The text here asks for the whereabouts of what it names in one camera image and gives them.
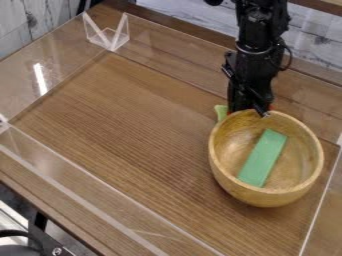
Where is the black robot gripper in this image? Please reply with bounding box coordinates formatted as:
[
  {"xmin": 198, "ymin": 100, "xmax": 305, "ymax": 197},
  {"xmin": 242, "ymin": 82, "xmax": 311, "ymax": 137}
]
[{"xmin": 222, "ymin": 46, "xmax": 285, "ymax": 117}]

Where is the red plush fruit green stem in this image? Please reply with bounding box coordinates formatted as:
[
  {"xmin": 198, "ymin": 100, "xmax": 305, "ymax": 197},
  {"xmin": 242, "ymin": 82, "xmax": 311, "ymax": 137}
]
[{"xmin": 214, "ymin": 105, "xmax": 270, "ymax": 122}]

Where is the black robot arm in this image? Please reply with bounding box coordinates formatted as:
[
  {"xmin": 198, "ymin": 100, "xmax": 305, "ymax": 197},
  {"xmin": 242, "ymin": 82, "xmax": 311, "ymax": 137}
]
[{"xmin": 222, "ymin": 0, "xmax": 293, "ymax": 117}]

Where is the wooden bowl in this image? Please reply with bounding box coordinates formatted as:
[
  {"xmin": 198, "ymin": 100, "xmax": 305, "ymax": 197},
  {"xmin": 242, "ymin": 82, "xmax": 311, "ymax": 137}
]
[{"xmin": 208, "ymin": 110, "xmax": 325, "ymax": 208}]

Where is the green rectangular block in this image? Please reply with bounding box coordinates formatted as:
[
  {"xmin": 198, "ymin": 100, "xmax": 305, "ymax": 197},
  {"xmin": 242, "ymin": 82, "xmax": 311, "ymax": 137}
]
[{"xmin": 238, "ymin": 129, "xmax": 287, "ymax": 187}]

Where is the clear acrylic tray wall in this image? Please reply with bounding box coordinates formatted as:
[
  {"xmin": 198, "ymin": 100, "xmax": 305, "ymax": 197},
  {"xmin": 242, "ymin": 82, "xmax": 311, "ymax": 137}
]
[{"xmin": 0, "ymin": 4, "xmax": 342, "ymax": 256}]

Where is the black table leg bracket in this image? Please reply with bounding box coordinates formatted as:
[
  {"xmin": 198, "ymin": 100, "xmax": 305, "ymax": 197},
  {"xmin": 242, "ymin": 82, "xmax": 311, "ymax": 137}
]
[{"xmin": 28, "ymin": 212, "xmax": 76, "ymax": 256}]

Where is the black cable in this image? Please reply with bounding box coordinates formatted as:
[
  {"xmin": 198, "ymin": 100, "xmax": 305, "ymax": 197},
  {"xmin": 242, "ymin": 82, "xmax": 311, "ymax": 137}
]
[{"xmin": 0, "ymin": 229, "xmax": 43, "ymax": 256}]

